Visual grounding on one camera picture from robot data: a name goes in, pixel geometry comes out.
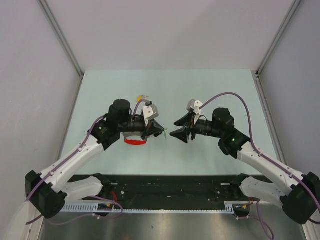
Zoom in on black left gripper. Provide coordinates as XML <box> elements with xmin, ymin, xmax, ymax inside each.
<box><xmin>118</xmin><ymin>117</ymin><xmax>164</xmax><ymax>140</ymax></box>

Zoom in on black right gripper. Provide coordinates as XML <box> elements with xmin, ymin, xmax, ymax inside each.
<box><xmin>170</xmin><ymin>111</ymin><xmax>224</xmax><ymax>144</ymax></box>

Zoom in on key with green tag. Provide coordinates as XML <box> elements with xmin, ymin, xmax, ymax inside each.
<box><xmin>163</xmin><ymin>127</ymin><xmax>168</xmax><ymax>138</ymax></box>

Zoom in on red handled metal key holder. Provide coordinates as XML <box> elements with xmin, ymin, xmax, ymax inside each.
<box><xmin>123</xmin><ymin>132</ymin><xmax>147</xmax><ymax>146</ymax></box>

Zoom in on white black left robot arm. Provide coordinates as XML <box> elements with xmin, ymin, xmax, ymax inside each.
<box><xmin>25</xmin><ymin>99</ymin><xmax>165</xmax><ymax>219</ymax></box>

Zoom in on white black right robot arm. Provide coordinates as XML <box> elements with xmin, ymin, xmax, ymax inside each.
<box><xmin>170</xmin><ymin>108</ymin><xmax>320</xmax><ymax>225</ymax></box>

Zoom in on key with yellow tag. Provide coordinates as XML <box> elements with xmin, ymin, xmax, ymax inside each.
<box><xmin>136</xmin><ymin>95</ymin><xmax>150</xmax><ymax>102</ymax></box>

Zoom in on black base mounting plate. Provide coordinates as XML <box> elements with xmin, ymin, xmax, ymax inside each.
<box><xmin>104</xmin><ymin>175</ymin><xmax>249</xmax><ymax>202</ymax></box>

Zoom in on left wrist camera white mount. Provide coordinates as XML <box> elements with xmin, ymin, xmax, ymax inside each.
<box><xmin>142</xmin><ymin>101</ymin><xmax>159</xmax><ymax>121</ymax></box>

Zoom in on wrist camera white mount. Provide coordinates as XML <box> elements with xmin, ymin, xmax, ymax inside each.
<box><xmin>186</xmin><ymin>99</ymin><xmax>203</xmax><ymax>124</ymax></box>
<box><xmin>142</xmin><ymin>101</ymin><xmax>159</xmax><ymax>121</ymax></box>

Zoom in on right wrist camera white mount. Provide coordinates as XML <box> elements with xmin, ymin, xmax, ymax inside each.
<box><xmin>186</xmin><ymin>99</ymin><xmax>203</xmax><ymax>124</ymax></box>

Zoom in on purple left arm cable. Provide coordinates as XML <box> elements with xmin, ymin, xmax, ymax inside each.
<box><xmin>24</xmin><ymin>98</ymin><xmax>151</xmax><ymax>226</ymax></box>

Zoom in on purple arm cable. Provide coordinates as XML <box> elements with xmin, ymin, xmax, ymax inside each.
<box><xmin>24</xmin><ymin>98</ymin><xmax>151</xmax><ymax>226</ymax></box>
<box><xmin>198</xmin><ymin>92</ymin><xmax>320</xmax><ymax>240</ymax></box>

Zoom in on right aluminium frame post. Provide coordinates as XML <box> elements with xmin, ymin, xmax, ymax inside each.
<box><xmin>254</xmin><ymin>0</ymin><xmax>305</xmax><ymax>77</ymax></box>

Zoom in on aluminium frame post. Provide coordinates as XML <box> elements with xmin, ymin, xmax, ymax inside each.
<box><xmin>37</xmin><ymin>0</ymin><xmax>84</xmax><ymax>79</ymax></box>
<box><xmin>254</xmin><ymin>0</ymin><xmax>305</xmax><ymax>77</ymax></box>

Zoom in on grey slotted cable duct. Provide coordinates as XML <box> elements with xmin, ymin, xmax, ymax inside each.
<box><xmin>61</xmin><ymin>201</ymin><xmax>250</xmax><ymax>214</ymax></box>

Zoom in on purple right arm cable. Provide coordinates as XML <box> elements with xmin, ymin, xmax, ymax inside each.
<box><xmin>198</xmin><ymin>92</ymin><xmax>320</xmax><ymax>240</ymax></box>

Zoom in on left aluminium frame post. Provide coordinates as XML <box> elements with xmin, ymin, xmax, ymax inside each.
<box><xmin>37</xmin><ymin>0</ymin><xmax>84</xmax><ymax>79</ymax></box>

